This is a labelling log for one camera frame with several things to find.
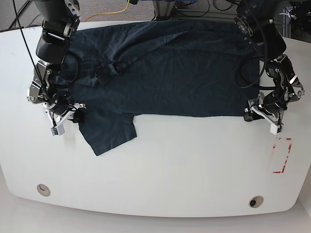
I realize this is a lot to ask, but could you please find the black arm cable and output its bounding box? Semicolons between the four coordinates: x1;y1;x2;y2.
12;0;81;102
235;0;275;90

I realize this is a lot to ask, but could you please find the dark navy t-shirt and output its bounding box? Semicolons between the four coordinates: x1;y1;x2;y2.
54;20;259;155

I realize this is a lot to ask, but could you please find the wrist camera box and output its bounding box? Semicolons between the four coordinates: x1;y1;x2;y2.
270;124;283;135
51;124;65;136

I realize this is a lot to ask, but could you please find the table cable grommet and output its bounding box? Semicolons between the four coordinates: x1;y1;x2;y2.
36;184;51;197
249;196;264;208

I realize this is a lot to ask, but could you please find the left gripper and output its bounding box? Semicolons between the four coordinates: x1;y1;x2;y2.
243;91;288;125

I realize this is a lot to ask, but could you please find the red tape rectangle marking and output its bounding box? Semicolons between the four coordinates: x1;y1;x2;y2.
270;137;293;174

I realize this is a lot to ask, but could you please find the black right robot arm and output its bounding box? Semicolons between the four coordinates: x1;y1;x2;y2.
27;0;83;135

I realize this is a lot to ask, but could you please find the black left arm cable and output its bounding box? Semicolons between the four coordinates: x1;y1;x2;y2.
235;0;275;90

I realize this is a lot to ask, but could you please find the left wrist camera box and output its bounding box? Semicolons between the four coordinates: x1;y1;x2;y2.
270;124;283;135

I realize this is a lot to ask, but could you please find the yellow cable on floor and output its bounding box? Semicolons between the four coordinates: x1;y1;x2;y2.
84;0;129;23

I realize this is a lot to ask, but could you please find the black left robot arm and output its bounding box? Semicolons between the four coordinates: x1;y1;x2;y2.
235;0;305;133

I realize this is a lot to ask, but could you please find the left table cable grommet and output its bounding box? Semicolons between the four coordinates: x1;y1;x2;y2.
36;184;51;197

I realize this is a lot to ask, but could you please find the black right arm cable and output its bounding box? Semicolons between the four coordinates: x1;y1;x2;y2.
12;0;81;102

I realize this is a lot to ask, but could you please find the right table cable grommet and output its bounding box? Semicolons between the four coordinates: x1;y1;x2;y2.
249;196;264;208

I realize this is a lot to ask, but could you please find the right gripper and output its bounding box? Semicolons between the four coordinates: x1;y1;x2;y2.
45;103;86;126

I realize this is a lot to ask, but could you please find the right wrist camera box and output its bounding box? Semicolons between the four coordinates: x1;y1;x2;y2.
51;124;65;136

